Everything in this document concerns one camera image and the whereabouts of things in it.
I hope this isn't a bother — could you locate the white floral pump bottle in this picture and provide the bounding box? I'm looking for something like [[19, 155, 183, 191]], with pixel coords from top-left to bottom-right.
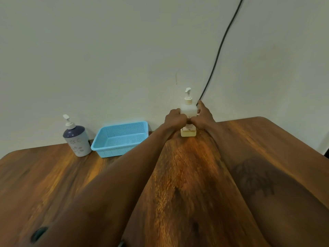
[[62, 114, 92, 157]]

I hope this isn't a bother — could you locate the person's left forearm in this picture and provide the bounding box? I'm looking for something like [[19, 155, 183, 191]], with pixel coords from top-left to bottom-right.
[[36, 123, 180, 247]]

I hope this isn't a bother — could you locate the person's right forearm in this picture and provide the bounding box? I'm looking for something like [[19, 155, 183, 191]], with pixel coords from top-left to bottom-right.
[[199, 122, 329, 247]]

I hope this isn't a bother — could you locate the blue plastic basket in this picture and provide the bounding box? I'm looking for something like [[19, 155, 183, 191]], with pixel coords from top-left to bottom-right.
[[91, 121, 149, 158]]

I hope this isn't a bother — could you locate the person's left hand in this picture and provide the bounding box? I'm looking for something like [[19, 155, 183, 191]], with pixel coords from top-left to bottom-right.
[[164, 108, 188, 131]]

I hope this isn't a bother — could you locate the black cable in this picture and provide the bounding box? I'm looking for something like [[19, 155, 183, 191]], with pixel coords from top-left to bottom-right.
[[197, 0, 245, 106]]

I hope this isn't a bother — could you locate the black table grommet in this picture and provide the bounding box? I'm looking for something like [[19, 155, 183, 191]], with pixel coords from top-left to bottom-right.
[[31, 227, 49, 243]]

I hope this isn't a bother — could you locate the person's right hand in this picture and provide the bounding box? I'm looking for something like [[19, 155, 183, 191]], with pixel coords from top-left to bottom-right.
[[190, 100, 216, 131]]

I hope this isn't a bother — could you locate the clear pump bottle yellow liquid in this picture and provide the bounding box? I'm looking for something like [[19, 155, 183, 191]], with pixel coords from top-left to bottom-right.
[[180, 87, 198, 137]]

